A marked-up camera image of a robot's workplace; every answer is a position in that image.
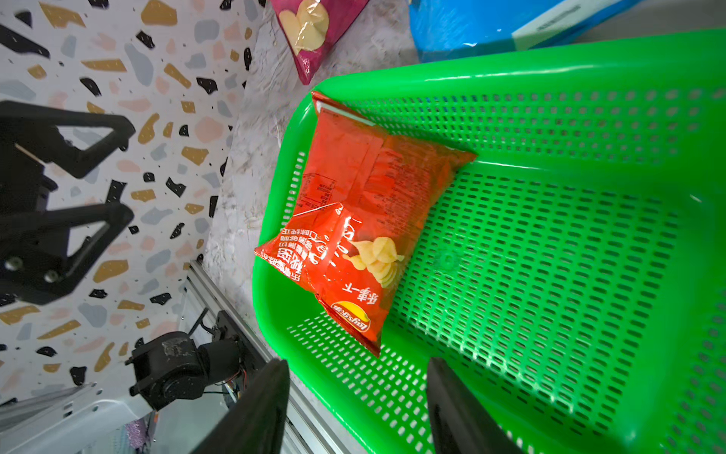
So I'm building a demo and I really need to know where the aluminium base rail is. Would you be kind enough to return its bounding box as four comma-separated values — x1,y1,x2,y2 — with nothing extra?
185,261,365,453

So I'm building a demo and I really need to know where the magenta potato chips bag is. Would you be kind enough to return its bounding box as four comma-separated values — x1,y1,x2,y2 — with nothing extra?
271,0,369,85

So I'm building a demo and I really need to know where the blue potato chips bag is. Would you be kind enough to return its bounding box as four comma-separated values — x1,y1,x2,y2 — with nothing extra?
408,0,639,62

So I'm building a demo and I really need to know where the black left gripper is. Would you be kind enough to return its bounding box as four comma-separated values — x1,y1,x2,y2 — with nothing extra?
1,100,135,306

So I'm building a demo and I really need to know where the red potato chips bag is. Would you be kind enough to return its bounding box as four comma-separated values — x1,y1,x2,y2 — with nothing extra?
255,93,476,357

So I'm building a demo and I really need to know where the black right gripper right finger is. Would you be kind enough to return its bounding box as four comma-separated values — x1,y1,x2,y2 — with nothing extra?
427,358,521,454

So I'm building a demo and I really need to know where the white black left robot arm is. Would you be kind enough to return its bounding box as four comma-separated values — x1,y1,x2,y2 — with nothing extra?
1,101,239,453

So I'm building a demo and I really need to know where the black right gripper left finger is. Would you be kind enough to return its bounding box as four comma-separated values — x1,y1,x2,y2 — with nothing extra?
193,359,290,454

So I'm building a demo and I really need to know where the green plastic mesh basket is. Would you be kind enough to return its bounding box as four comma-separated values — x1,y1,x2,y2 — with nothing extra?
251,28,725,453

